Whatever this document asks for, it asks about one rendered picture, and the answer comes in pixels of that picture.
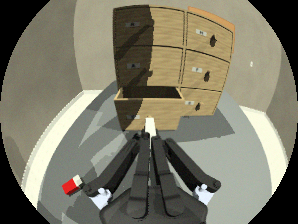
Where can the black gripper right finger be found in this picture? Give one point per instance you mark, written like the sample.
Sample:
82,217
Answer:
200,184

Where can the wooden drawer front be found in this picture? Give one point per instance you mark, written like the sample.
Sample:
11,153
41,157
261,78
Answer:
168,26
200,35
149,102
200,68
132,61
194,98

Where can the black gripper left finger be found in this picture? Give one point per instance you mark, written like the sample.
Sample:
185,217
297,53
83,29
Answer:
100,189

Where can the small wooden chest of drawers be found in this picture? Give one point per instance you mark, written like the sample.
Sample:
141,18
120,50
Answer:
183,47

